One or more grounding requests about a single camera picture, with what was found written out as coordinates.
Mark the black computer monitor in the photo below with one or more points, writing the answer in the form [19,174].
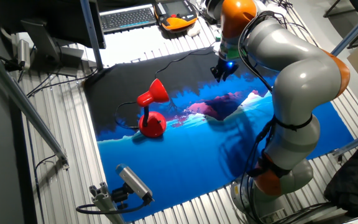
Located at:
[57,15]

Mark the red desk lamp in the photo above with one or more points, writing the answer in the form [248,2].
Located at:
[154,124]

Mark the grey monitor stand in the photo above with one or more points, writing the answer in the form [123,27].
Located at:
[42,40]

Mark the small white rounded object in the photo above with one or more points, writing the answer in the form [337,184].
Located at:
[194,31]

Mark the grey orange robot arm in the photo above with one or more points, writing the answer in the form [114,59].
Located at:
[303,81]

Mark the blue grey frame post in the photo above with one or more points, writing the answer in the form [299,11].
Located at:
[90,31]

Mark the orange black teach pendant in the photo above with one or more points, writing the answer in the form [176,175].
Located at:
[177,17]

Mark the short aluminium profile mount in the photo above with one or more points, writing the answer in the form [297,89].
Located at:
[104,202]

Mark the blue landscape printed mat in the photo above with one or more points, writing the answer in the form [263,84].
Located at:
[182,161]

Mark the small silver webcam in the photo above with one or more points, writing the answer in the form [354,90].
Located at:
[23,54]

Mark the black computer keyboard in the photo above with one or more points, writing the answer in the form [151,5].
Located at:
[127,18]

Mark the long aluminium frame bar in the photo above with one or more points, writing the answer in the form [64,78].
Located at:
[26,109]

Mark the silver camera with blue cap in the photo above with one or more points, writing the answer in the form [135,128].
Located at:
[134,182]

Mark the blue grey frame bar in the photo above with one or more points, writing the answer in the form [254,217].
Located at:
[353,31]
[356,142]

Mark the black cloth bundle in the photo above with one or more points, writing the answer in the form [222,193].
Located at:
[353,183]

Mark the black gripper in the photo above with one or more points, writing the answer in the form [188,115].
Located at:
[225,67]

